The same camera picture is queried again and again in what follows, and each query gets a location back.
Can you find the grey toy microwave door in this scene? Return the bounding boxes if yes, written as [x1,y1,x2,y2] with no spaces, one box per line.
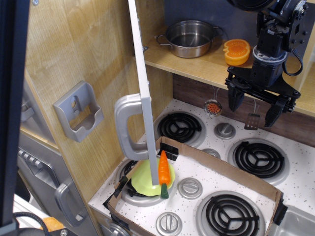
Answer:
[128,0,159,185]

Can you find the orange toy carrot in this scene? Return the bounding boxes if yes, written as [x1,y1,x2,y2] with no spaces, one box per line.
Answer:
[158,150,171,199]

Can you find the grey microwave door handle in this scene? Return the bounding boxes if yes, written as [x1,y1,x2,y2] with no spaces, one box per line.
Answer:
[114,93,149,161]

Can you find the grey upper fridge handle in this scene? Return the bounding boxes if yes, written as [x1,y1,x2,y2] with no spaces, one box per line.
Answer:
[21,104,34,122]

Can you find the grey stove knob middle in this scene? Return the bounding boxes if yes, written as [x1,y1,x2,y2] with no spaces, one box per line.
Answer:
[178,177,203,200]

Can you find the hanging toy strainer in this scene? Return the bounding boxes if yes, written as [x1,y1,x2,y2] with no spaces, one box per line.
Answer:
[204,86,222,117]

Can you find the front left black burner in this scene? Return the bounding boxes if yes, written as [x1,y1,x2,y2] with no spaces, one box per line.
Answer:
[115,160,176,207]

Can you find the black cable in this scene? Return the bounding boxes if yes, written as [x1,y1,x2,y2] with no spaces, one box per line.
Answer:
[12,211,51,233]

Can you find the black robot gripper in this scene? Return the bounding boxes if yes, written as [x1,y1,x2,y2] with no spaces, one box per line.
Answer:
[225,47,301,127]

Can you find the stainless steel pot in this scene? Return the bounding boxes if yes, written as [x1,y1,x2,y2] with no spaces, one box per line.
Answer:
[155,20,224,59]

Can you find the grey lower fridge handle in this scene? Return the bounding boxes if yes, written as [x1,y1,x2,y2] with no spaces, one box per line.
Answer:
[54,183,84,227]

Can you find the orange toy pumpkin half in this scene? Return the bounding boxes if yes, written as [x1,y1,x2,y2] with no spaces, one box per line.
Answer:
[223,39,251,66]

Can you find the grey wall phone holder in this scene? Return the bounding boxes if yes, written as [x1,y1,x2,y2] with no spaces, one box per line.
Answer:
[53,81,104,143]

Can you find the front right black burner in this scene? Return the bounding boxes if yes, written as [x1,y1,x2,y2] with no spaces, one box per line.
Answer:
[195,191,266,236]

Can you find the back right black burner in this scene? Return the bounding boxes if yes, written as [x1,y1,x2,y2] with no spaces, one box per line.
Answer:
[227,138,290,186]

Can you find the grey stove knob small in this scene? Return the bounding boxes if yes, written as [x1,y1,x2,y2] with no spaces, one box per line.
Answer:
[202,148,221,159]

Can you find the grey stove knob back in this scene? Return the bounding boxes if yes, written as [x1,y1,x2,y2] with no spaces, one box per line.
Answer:
[214,123,236,140]

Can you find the back left black burner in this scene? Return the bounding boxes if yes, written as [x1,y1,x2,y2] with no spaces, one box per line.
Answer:
[154,112,206,148]

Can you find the light green toy plate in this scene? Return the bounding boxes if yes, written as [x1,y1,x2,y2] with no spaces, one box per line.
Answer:
[131,160,161,197]

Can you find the brown cardboard barrier frame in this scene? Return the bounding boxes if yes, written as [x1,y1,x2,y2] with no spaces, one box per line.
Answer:
[104,137,283,236]

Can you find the grey fridge handle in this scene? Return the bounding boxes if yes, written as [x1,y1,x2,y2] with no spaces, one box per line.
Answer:
[21,104,34,122]
[54,183,84,227]

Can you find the steel toy sink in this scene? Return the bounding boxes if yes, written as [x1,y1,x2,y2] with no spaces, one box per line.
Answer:
[268,205,315,236]

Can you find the hanging toy spatula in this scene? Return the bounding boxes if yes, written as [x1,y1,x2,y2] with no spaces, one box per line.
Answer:
[244,99,260,130]

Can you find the grey oven knob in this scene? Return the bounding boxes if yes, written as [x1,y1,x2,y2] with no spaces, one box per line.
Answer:
[110,223,130,236]

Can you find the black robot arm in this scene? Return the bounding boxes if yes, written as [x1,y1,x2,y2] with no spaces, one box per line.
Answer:
[225,0,309,127]

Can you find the black burner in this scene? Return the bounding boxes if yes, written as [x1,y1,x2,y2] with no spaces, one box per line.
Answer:
[195,191,266,236]
[154,112,206,148]
[227,138,290,186]
[115,160,176,207]

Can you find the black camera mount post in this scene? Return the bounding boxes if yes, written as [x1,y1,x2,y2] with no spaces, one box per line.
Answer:
[0,0,30,236]

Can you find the orange object bottom left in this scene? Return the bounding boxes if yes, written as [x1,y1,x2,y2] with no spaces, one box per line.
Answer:
[42,217,64,232]

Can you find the grey stove knob front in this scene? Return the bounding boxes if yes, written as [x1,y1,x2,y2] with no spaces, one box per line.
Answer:
[156,212,183,236]

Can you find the grey ice dispenser panel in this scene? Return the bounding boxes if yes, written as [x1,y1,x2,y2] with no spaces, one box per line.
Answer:
[18,149,60,189]

